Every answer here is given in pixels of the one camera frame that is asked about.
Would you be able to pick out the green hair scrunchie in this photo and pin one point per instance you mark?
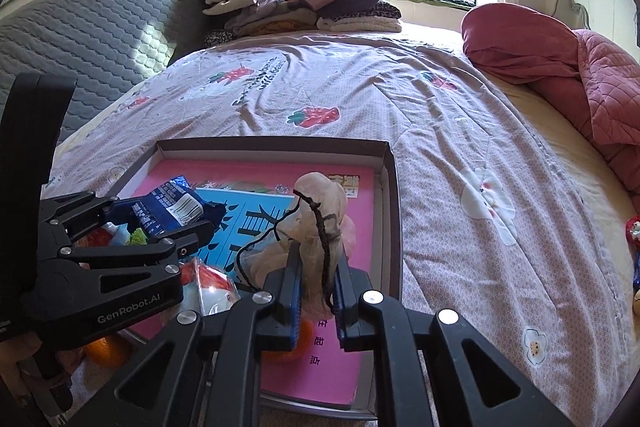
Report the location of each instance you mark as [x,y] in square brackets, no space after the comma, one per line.
[136,237]

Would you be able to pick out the large clear egg toy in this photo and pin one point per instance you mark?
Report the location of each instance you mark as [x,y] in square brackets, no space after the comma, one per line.
[212,284]

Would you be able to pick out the small items by blanket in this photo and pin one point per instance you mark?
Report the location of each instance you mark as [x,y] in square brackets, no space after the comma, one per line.
[634,229]

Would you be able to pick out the pink quilt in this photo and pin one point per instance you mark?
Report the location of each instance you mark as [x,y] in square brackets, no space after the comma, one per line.
[520,42]

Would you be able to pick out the orange tangerine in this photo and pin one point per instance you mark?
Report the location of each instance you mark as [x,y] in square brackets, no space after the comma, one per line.
[107,352]
[306,337]

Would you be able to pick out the person's left hand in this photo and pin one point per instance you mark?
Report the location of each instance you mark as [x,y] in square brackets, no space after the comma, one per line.
[10,362]

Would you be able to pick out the white framed mirror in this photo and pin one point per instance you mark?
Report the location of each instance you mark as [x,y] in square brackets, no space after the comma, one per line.
[575,4]

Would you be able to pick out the small red egg toy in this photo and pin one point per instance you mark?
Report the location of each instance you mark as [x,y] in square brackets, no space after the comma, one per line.
[117,234]

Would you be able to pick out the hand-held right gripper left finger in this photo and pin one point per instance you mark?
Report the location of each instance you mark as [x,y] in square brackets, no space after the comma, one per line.
[296,297]

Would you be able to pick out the grey quilted headboard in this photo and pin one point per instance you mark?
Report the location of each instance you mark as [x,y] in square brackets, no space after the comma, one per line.
[100,22]

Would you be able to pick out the beige bed sheet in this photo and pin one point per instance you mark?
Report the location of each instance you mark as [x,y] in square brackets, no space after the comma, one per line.
[575,187]

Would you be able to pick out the grey cardboard box tray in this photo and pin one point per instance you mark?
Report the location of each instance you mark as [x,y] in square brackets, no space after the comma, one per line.
[393,217]

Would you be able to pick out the brown walnut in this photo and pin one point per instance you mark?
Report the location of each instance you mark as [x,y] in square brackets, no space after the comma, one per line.
[637,302]

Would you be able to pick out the pink and blue book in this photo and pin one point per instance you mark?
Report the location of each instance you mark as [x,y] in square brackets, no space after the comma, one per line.
[360,257]

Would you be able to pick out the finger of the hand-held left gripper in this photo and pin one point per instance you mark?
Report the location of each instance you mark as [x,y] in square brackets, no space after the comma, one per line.
[80,207]
[150,249]

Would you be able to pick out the small blue snack packet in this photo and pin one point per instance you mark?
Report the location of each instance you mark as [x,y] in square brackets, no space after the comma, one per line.
[636,267]

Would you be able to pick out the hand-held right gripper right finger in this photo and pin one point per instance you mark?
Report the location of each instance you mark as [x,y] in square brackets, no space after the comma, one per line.
[342,302]

